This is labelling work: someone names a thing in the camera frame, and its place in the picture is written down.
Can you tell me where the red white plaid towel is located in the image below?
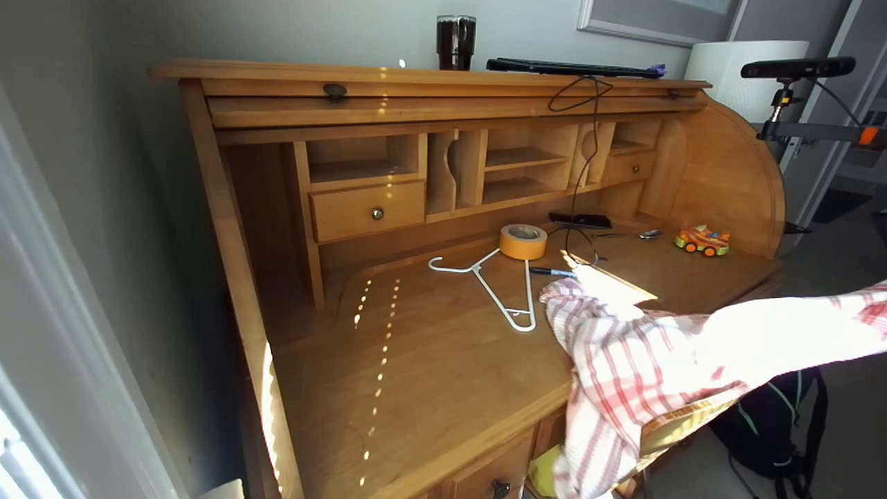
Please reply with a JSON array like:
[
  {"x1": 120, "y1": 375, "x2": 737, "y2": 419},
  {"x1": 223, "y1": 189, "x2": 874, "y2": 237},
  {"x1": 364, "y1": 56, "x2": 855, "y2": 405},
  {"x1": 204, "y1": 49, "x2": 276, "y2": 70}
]
[{"x1": 539, "y1": 273, "x2": 887, "y2": 499}]

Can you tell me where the orange tape roll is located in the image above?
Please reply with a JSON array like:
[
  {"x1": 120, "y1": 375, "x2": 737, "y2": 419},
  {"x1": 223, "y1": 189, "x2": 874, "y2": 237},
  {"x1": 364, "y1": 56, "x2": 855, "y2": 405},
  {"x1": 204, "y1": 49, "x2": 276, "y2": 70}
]
[{"x1": 500, "y1": 221, "x2": 550, "y2": 262}]

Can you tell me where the desk drawer with round knob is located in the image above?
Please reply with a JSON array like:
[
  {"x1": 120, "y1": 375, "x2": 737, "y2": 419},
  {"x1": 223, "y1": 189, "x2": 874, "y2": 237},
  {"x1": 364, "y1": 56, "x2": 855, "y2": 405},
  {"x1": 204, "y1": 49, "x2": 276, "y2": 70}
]
[{"x1": 312, "y1": 178, "x2": 430, "y2": 244}]

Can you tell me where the wooden roll-top desk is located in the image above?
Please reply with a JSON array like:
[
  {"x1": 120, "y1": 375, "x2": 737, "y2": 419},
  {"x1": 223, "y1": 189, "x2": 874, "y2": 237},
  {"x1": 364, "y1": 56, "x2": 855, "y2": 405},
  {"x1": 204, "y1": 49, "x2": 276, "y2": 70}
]
[{"x1": 151, "y1": 57, "x2": 787, "y2": 499}]

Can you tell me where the flat black device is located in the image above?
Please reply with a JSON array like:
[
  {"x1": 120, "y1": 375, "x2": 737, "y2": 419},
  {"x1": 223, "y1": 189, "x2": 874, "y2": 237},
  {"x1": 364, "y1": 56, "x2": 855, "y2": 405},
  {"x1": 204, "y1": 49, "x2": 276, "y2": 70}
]
[{"x1": 547, "y1": 210, "x2": 615, "y2": 230}]

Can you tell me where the small plain desk drawer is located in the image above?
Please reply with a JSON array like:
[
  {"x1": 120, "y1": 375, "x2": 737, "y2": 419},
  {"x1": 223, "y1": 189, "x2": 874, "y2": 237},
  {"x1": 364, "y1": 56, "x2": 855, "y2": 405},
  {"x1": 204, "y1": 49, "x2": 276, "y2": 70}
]
[{"x1": 604, "y1": 150, "x2": 661, "y2": 189}]

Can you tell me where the black tumbler cup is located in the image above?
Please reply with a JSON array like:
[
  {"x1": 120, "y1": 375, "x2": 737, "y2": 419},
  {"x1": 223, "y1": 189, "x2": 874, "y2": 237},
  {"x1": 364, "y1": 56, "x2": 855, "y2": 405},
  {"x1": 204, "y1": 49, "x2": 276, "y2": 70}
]
[{"x1": 435, "y1": 13, "x2": 479, "y2": 71}]

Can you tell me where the long black bar device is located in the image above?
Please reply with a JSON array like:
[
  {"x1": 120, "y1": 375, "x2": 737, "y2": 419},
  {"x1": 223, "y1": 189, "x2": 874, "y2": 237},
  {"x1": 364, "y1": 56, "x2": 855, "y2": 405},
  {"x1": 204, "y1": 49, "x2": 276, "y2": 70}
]
[{"x1": 485, "y1": 56, "x2": 668, "y2": 81}]

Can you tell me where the colourful toy car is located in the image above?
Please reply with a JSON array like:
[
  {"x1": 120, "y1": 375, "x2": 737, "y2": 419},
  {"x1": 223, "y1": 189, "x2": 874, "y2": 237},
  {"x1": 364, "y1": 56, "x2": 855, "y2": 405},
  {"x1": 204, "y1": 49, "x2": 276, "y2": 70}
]
[{"x1": 673, "y1": 221, "x2": 732, "y2": 261}]

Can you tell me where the black backpack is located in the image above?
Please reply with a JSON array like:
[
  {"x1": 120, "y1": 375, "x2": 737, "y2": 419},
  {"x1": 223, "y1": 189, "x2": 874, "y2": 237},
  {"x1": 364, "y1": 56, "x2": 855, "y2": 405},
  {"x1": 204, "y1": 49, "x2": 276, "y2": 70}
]
[{"x1": 711, "y1": 369, "x2": 831, "y2": 499}]

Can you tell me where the grey bar with orange clamp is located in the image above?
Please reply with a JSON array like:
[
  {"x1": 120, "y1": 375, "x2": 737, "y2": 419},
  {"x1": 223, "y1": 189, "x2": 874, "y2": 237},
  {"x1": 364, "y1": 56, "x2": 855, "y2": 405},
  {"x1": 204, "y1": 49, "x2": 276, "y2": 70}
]
[{"x1": 770, "y1": 118, "x2": 887, "y2": 150}]

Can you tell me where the white wire clothes hanger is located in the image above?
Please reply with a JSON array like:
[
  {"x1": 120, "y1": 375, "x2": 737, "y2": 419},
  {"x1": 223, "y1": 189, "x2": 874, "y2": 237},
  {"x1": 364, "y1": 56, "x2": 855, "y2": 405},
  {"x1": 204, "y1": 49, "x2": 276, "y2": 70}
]
[{"x1": 424, "y1": 247, "x2": 540, "y2": 336}]

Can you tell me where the black cable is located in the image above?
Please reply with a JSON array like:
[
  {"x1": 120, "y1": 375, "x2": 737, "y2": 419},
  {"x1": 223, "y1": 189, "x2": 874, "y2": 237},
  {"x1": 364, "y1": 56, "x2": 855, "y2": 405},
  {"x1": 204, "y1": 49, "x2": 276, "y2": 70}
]
[{"x1": 547, "y1": 75, "x2": 618, "y2": 253}]

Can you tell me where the desk drawer with dark handle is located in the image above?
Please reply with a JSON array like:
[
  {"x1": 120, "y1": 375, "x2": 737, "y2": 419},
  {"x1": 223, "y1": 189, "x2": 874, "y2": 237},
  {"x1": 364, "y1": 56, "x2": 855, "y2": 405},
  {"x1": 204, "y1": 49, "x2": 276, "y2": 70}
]
[{"x1": 441, "y1": 430, "x2": 540, "y2": 499}]

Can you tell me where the white picture frame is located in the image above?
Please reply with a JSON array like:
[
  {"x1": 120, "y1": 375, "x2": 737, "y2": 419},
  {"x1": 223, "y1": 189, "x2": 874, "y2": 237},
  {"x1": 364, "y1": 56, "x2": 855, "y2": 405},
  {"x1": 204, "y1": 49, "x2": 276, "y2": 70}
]
[{"x1": 576, "y1": 0, "x2": 746, "y2": 46}]

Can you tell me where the black camera tripod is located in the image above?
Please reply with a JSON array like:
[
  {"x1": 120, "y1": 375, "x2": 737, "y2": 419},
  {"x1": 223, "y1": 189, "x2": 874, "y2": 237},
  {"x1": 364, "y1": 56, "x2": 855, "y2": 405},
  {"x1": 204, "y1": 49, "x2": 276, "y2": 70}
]
[{"x1": 758, "y1": 77, "x2": 806, "y2": 140}]

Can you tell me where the black camera bar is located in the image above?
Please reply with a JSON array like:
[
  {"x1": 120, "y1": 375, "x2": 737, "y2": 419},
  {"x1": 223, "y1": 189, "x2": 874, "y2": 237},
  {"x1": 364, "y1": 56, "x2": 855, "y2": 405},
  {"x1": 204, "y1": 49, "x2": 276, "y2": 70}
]
[{"x1": 740, "y1": 56, "x2": 859, "y2": 81}]

